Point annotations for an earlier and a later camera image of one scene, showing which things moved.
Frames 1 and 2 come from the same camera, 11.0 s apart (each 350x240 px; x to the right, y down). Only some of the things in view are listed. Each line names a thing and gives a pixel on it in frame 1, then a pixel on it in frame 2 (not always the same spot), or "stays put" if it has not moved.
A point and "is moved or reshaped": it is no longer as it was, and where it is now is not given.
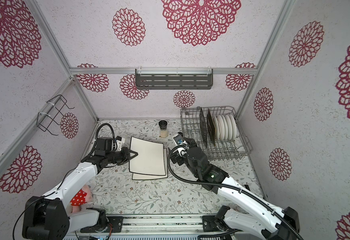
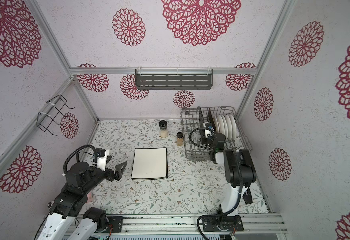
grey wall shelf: (173, 78) stays put
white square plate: (150, 159) is moved or reshaped
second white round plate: (221, 126) stays put
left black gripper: (127, 156) → (112, 176)
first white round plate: (217, 127) stays put
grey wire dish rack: (217, 131) stays put
